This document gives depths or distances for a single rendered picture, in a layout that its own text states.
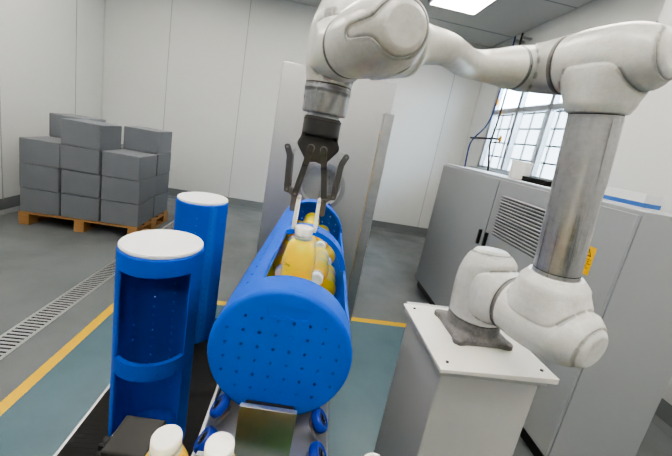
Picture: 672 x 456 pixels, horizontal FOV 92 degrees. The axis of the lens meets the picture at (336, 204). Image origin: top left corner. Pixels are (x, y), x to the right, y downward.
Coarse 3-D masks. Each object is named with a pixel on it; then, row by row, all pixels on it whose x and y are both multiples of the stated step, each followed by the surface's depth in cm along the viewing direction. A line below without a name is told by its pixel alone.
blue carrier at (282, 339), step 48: (336, 240) 107; (240, 288) 67; (288, 288) 61; (336, 288) 106; (240, 336) 62; (288, 336) 62; (336, 336) 62; (240, 384) 64; (288, 384) 64; (336, 384) 65
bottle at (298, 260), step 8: (296, 240) 68; (304, 240) 68; (288, 248) 68; (296, 248) 67; (304, 248) 68; (312, 248) 69; (288, 256) 68; (296, 256) 67; (304, 256) 67; (312, 256) 69; (288, 264) 68; (296, 264) 67; (304, 264) 68; (312, 264) 69; (280, 272) 71; (288, 272) 68; (296, 272) 68; (304, 272) 68; (312, 272) 71
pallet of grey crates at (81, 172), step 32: (64, 128) 332; (96, 128) 334; (128, 128) 374; (32, 160) 336; (64, 160) 338; (96, 160) 340; (128, 160) 343; (160, 160) 391; (32, 192) 343; (64, 192) 346; (96, 192) 348; (128, 192) 351; (160, 192) 408; (96, 224) 378; (128, 224) 359; (160, 224) 420
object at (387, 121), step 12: (384, 120) 189; (384, 132) 190; (384, 144) 192; (384, 156) 193; (372, 168) 198; (372, 180) 196; (372, 192) 198; (372, 204) 199; (372, 216) 201; (360, 228) 204; (360, 240) 204; (360, 252) 206; (360, 264) 207; (348, 288) 212; (348, 300) 213
